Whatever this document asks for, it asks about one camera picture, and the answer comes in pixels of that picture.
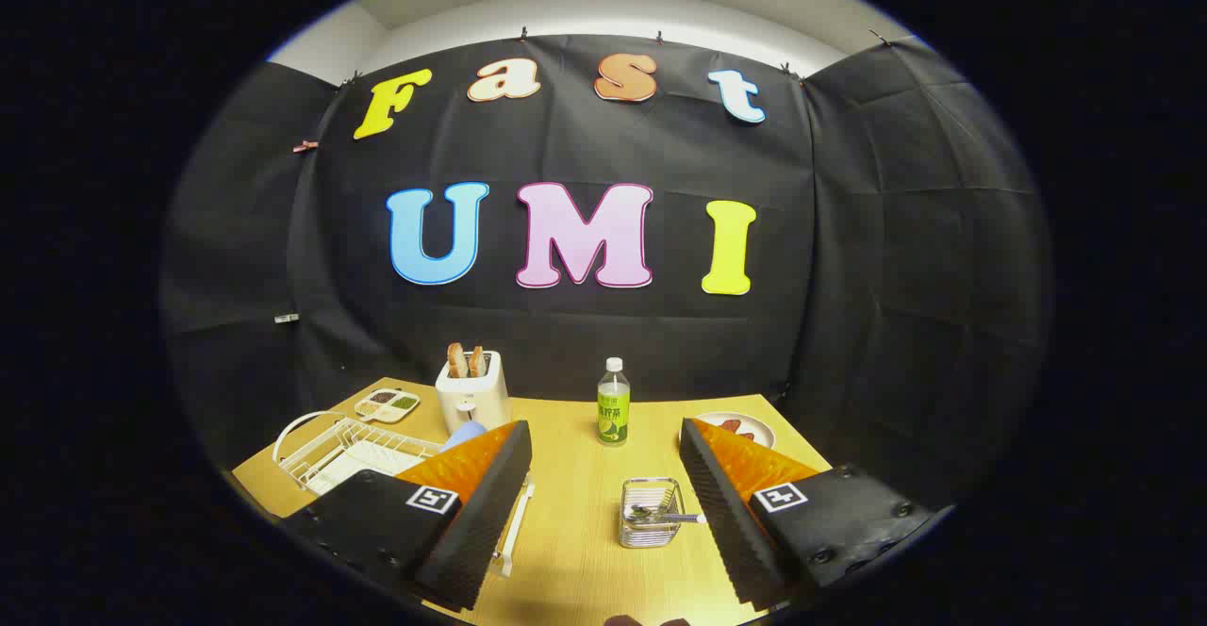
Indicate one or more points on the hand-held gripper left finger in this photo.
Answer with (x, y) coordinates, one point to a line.
(481, 513)

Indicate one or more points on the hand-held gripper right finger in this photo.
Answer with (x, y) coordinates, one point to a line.
(721, 513)

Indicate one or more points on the metal spoon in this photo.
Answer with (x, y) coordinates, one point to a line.
(660, 517)

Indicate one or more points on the blue plate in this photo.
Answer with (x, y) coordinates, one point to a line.
(464, 436)

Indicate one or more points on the white dish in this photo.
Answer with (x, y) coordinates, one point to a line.
(762, 428)

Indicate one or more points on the white toaster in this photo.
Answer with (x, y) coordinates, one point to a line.
(471, 404)

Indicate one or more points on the divided snack tray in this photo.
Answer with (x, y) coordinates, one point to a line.
(387, 405)

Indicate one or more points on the green tea bottle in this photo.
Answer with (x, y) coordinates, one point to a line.
(613, 414)

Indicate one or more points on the toast slice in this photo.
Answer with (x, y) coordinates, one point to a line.
(477, 362)
(456, 360)

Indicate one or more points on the black backdrop cloth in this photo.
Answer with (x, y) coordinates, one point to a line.
(849, 277)

